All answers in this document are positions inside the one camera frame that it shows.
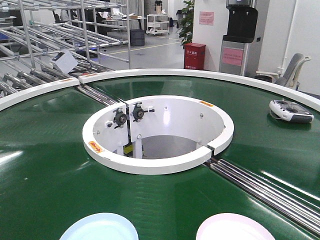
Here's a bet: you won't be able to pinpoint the white shelf cart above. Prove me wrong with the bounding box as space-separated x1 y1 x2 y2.
146 14 170 36

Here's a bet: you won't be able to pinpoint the steel conveyor rollers right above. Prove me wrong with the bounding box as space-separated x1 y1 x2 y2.
204 157 320 237

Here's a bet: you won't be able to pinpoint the pink wall notice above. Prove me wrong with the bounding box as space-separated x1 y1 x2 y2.
199 11 215 26

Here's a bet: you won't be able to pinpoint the white grey remote controller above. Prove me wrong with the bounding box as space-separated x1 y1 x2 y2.
269 99 314 124

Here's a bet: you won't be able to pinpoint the grey office chair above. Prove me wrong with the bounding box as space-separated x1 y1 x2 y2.
254 53 311 90

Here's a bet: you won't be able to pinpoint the steel conveyor rollers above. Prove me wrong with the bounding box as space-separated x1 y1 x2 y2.
204 157 320 237
75 84 119 106

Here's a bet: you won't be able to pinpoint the white box on rack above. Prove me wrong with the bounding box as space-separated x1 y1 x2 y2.
50 50 78 74

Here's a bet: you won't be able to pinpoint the green potted plant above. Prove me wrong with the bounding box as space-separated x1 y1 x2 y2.
179 0 195 46

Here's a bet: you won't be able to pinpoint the green conveyor belt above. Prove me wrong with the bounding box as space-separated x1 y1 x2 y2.
0 76 320 240

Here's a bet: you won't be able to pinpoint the white inner conveyor ring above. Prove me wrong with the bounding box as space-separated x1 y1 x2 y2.
82 94 235 176

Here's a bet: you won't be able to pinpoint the white outer conveyor rim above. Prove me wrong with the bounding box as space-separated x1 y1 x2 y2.
0 68 320 111

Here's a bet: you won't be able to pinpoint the red fire extinguisher box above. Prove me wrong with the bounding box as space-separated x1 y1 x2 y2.
183 42 206 70

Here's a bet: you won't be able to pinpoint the dark plastic crate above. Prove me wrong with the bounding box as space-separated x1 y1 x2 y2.
130 29 145 46

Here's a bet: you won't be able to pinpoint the pink plate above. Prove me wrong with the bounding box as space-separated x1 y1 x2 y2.
196 213 274 240

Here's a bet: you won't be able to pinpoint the metal roller rack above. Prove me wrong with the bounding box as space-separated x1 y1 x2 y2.
0 0 130 97

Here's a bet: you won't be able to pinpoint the steel conveyor rollers left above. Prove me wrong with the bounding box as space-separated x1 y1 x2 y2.
75 84 119 106

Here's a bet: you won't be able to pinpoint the light blue plate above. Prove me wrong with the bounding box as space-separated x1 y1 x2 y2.
60 212 139 240

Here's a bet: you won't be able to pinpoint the black silver water dispenser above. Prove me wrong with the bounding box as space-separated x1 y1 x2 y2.
219 0 258 76

